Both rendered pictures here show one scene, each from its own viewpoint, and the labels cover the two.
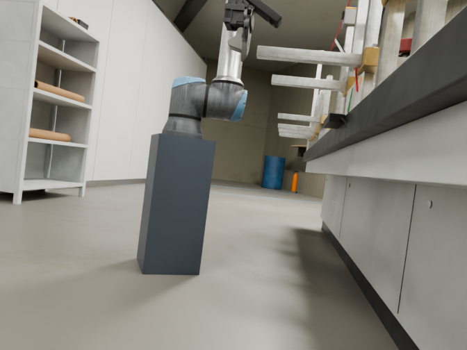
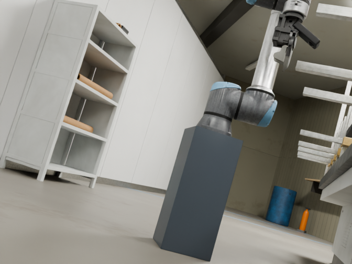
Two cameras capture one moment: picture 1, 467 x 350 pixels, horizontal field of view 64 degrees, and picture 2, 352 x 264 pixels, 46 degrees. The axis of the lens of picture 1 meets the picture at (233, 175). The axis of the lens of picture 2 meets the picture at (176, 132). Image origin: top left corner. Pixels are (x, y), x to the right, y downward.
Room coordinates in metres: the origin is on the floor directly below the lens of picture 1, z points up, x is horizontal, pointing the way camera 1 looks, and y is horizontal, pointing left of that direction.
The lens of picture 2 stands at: (-0.40, 0.06, 0.33)
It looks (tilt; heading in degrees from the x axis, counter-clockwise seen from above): 6 degrees up; 10
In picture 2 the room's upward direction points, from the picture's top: 16 degrees clockwise
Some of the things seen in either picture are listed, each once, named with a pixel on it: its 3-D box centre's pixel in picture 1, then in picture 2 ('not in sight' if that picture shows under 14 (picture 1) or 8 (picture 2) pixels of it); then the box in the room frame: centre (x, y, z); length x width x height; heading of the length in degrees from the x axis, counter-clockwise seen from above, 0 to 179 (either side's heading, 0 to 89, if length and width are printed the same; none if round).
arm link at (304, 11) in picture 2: not in sight; (295, 11); (1.11, 0.03, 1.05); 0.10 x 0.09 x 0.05; 172
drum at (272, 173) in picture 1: (273, 172); (281, 205); (9.60, -1.01, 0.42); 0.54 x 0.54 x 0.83
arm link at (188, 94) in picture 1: (189, 97); (224, 100); (1.72, 0.25, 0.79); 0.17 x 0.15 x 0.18; 95
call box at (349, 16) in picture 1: (351, 19); not in sight; (1.61, -0.42, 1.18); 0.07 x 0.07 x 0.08; 82
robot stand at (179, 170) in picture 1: (174, 202); (196, 190); (1.72, 0.25, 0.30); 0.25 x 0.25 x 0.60; 20
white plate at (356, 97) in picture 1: (352, 98); not in sight; (1.13, -0.33, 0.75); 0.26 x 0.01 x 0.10; 172
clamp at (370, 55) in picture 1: (370, 63); not in sight; (1.08, -0.35, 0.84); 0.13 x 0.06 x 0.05; 172
